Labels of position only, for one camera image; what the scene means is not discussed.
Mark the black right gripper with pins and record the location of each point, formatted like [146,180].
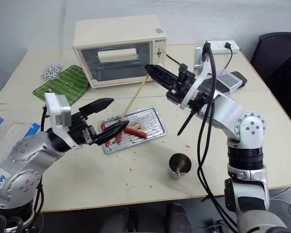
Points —
[182,91]

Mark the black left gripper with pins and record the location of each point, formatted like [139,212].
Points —
[81,131]

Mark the long wooden skewer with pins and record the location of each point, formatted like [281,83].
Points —
[135,95]

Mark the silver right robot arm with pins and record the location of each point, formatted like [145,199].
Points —
[232,109]

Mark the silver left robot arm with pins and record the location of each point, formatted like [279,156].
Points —
[26,150]

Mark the short red sausage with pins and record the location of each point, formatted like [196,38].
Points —
[103,127]
[107,144]
[118,138]

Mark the long red sausage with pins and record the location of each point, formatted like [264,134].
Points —
[135,133]

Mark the silver ribbed metal tray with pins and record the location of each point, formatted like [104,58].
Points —
[148,120]

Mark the steel cup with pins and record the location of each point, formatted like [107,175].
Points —
[174,172]

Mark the silver metal stand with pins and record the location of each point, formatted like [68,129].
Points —
[197,58]

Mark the green football pitch mat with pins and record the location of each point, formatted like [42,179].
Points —
[68,85]

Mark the cream toaster oven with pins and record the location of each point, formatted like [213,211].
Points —
[116,31]

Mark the white power strip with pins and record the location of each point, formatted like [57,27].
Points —
[219,46]

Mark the white dotted box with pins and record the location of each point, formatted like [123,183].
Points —
[229,83]

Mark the pile of small football tokens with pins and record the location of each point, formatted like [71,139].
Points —
[51,71]

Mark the black and white box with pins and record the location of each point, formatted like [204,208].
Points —
[244,80]

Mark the clear plastic bin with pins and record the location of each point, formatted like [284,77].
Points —
[4,126]

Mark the dark rounded shape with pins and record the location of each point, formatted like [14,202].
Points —
[118,221]
[180,218]

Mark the black office chair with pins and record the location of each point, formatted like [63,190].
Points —
[281,60]

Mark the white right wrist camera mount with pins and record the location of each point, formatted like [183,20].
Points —
[198,82]

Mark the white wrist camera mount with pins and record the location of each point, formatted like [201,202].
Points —
[55,109]
[198,82]

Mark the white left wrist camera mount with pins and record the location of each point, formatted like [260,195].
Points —
[55,109]

